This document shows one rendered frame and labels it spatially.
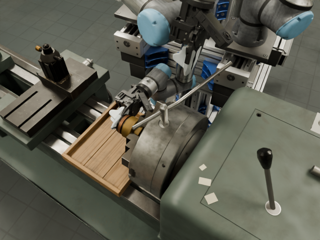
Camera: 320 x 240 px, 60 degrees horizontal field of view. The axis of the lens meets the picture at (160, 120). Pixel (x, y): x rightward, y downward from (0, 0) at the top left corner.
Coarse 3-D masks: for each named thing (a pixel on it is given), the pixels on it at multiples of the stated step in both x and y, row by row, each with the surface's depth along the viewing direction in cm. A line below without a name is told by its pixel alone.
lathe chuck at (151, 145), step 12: (180, 108) 88; (156, 120) 83; (180, 120) 83; (144, 132) 82; (156, 132) 81; (168, 132) 81; (144, 144) 81; (156, 144) 80; (132, 156) 83; (144, 156) 81; (156, 156) 80; (132, 168) 85; (144, 168) 82; (132, 180) 91; (144, 180) 85
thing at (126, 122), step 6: (126, 114) 101; (120, 120) 98; (126, 120) 97; (132, 120) 97; (120, 126) 98; (126, 126) 97; (120, 132) 100; (126, 132) 97; (132, 132) 97; (138, 132) 96
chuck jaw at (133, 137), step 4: (128, 136) 95; (132, 136) 95; (136, 136) 95; (128, 140) 95; (132, 140) 94; (136, 140) 94; (128, 144) 92; (132, 144) 93; (128, 148) 92; (132, 148) 91; (128, 152) 90; (124, 156) 89; (128, 156) 89; (124, 160) 89; (128, 160) 88; (124, 164) 90; (128, 164) 89; (132, 172) 87; (132, 176) 89
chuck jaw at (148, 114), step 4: (160, 100) 95; (156, 104) 93; (160, 104) 92; (156, 108) 93; (148, 112) 95; (152, 112) 94; (140, 116) 96; (144, 116) 97; (148, 116) 95; (140, 120) 96; (144, 124) 96
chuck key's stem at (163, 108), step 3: (162, 105) 75; (165, 105) 75; (162, 108) 75; (165, 108) 75; (162, 111) 75; (165, 111) 75; (162, 114) 76; (165, 114) 77; (162, 117) 78; (165, 117) 78; (162, 120) 79; (165, 120) 79; (162, 123) 82; (165, 123) 81
